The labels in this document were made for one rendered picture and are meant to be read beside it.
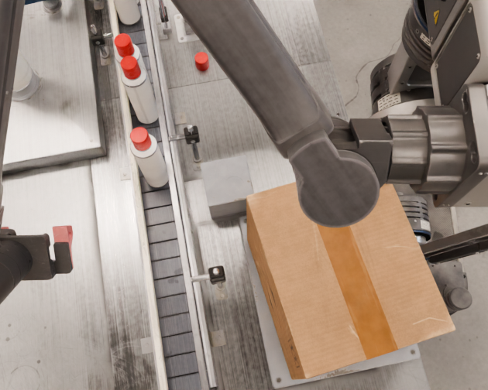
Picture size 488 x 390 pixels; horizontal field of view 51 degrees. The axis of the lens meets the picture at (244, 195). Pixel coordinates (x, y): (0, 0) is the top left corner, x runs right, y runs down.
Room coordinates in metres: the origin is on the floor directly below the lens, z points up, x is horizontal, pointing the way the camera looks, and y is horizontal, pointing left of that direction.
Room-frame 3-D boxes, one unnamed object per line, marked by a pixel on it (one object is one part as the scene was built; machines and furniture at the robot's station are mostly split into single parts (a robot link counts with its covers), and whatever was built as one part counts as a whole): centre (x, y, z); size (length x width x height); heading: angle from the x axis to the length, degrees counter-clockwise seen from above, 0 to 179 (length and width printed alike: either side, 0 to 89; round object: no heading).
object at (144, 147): (0.43, 0.19, 0.98); 0.05 x 0.05 x 0.20
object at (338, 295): (0.18, -0.16, 0.99); 0.30 x 0.24 x 0.27; 15
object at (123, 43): (0.63, 0.23, 0.98); 0.05 x 0.05 x 0.20
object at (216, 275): (0.19, 0.08, 0.91); 0.07 x 0.03 x 0.16; 99
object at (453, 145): (0.21, -0.18, 1.45); 0.09 x 0.08 x 0.12; 178
